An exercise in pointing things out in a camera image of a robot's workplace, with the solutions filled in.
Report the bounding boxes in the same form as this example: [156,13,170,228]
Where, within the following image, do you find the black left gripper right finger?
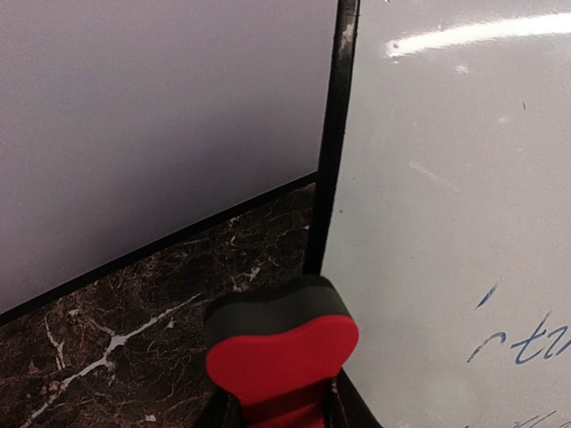
[327,369,382,428]

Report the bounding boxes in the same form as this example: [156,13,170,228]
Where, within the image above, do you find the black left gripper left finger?
[203,387,244,428]

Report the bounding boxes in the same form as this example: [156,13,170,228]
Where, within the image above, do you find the red bone-shaped eraser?
[204,276,359,427]

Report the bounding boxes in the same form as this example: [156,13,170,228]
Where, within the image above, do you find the white whiteboard black frame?
[305,1,570,427]

